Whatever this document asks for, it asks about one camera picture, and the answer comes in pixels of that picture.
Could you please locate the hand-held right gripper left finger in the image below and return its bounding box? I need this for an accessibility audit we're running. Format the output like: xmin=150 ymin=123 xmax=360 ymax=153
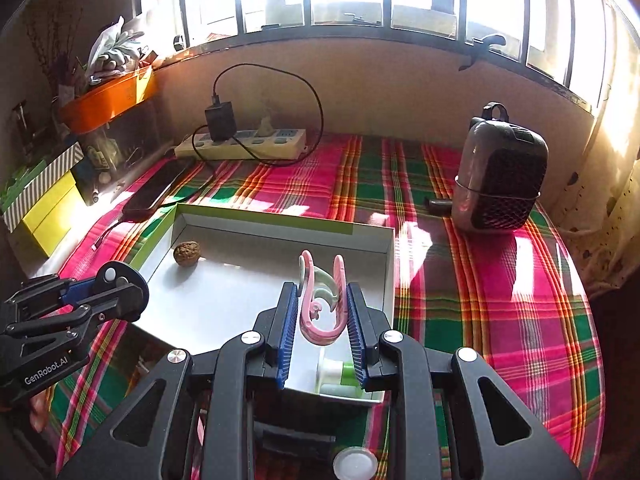
xmin=57 ymin=282 xmax=301 ymax=480

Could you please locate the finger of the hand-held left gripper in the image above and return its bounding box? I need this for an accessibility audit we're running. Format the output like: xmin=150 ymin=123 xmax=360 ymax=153
xmin=12 ymin=274 xmax=109 ymax=317
xmin=6 ymin=284 xmax=145 ymax=342

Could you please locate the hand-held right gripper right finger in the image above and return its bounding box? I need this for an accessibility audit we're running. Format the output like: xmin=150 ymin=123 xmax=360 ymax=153
xmin=346 ymin=282 xmax=583 ymax=480

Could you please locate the pink plastic hook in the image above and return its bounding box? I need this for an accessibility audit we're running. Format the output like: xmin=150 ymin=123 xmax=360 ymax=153
xmin=298 ymin=250 xmax=348 ymax=346

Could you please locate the white cardboard box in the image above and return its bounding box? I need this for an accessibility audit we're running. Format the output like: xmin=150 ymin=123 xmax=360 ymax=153
xmin=131 ymin=203 xmax=396 ymax=403

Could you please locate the yellow box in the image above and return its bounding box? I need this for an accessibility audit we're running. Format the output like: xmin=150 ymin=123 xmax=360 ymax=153
xmin=10 ymin=172 xmax=81 ymax=258

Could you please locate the striped gift box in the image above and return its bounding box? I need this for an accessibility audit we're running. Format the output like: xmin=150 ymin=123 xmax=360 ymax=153
xmin=0 ymin=141 xmax=85 ymax=233

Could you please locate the brown walnut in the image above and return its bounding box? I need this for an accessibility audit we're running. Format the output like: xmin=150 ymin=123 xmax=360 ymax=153
xmin=173 ymin=241 xmax=202 ymax=264

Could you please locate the plaid tablecloth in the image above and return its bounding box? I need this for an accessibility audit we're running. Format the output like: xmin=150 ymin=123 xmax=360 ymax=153
xmin=47 ymin=130 xmax=606 ymax=480

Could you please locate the small white round jar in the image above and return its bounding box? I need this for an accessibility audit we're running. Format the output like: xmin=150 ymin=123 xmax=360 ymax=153
xmin=332 ymin=447 xmax=379 ymax=480

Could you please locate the black smartphone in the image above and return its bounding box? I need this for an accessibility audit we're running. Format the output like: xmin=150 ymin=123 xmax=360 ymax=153
xmin=121 ymin=160 xmax=193 ymax=221

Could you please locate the orange plastic tray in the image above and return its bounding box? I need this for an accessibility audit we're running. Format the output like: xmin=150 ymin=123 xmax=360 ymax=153
xmin=57 ymin=66 xmax=160 ymax=133

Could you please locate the cream power strip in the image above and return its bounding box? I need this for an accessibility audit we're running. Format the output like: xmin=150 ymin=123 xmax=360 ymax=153
xmin=174 ymin=129 xmax=307 ymax=161

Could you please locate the small grey fan heater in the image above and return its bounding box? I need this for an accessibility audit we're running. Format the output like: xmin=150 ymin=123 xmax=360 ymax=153
xmin=452 ymin=102 xmax=549 ymax=235

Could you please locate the black charger adapter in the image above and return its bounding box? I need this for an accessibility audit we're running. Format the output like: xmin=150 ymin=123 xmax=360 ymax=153
xmin=205 ymin=101 xmax=236 ymax=142

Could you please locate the dried twig bunch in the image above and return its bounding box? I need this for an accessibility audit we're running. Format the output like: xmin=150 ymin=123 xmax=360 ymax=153
xmin=20 ymin=15 xmax=68 ymax=93

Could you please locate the white plastic bag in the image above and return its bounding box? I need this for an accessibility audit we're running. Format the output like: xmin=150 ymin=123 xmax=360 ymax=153
xmin=87 ymin=16 xmax=146 ymax=73

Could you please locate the spotted cream curtain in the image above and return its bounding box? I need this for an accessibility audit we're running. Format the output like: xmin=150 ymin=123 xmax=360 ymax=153
xmin=550 ymin=125 xmax=640 ymax=301

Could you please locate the thin cable with white plug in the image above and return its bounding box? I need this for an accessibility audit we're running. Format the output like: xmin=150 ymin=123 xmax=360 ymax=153
xmin=92 ymin=217 xmax=126 ymax=251

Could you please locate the black charger cable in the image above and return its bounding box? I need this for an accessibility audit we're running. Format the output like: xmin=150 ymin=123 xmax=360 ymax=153
xmin=190 ymin=63 xmax=325 ymax=181

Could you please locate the large black window handle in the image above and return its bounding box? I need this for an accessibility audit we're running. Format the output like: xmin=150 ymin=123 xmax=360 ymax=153
xmin=457 ymin=34 xmax=507 ymax=72

